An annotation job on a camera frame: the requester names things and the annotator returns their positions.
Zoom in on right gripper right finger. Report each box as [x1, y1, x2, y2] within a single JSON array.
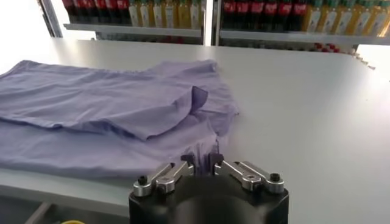
[[208, 153, 286, 195]]

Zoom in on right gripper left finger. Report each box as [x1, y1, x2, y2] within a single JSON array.
[[133, 154, 196, 198]]

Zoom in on purple printed t-shirt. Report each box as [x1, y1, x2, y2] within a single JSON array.
[[0, 58, 240, 180]]

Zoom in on red cap cola bottle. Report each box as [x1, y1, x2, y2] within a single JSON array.
[[278, 0, 294, 32], [264, 0, 280, 32], [62, 0, 74, 25], [222, 0, 237, 30], [84, 0, 96, 25], [73, 0, 85, 25], [106, 0, 118, 25], [95, 0, 107, 25], [117, 0, 129, 25], [250, 0, 265, 31], [236, 0, 251, 31], [292, 0, 308, 32]]

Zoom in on yellow juice bottle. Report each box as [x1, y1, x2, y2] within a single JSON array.
[[152, 0, 165, 29], [164, 0, 178, 30], [333, 0, 354, 35], [365, 0, 389, 37], [128, 0, 141, 29], [318, 0, 338, 33], [349, 0, 371, 36], [177, 0, 190, 30], [304, 0, 322, 33], [140, 0, 153, 29], [189, 0, 202, 30]]

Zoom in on grey slanted frame post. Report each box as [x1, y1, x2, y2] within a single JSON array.
[[38, 0, 64, 39]]

